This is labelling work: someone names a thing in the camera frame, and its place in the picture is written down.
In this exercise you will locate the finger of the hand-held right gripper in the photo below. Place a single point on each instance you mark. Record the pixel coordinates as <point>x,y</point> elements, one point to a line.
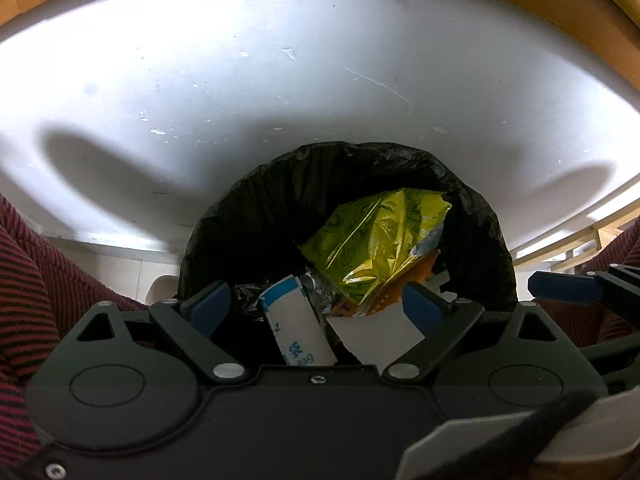
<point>617,355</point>
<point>560,286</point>

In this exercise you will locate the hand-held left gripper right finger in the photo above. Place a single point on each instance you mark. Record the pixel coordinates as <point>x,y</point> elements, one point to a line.
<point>422,306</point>

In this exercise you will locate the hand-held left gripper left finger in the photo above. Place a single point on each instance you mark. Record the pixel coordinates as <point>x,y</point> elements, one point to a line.
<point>210,306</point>

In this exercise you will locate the orange cardboard snack box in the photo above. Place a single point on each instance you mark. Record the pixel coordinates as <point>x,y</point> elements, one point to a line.
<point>424,266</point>

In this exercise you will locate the yellow-green snack bag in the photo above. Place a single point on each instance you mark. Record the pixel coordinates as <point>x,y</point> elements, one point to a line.
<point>375,240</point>

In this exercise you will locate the trash bin with black liner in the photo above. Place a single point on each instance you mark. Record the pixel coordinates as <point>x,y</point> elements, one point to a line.
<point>240,220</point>

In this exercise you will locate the wooden slat rack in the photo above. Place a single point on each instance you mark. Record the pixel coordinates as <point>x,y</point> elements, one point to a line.
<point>580,240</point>

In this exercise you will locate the white paper sheet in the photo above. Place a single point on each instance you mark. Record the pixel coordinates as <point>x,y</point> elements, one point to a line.
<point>375,335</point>

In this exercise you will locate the white blue packet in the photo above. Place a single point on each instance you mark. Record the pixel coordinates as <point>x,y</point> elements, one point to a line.
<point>295,320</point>

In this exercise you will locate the person's red striped pants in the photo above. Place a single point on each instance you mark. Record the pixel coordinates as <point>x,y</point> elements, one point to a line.
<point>30,285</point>

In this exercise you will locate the white curved plastic panel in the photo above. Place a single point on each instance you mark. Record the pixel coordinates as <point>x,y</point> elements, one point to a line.
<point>250,85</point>

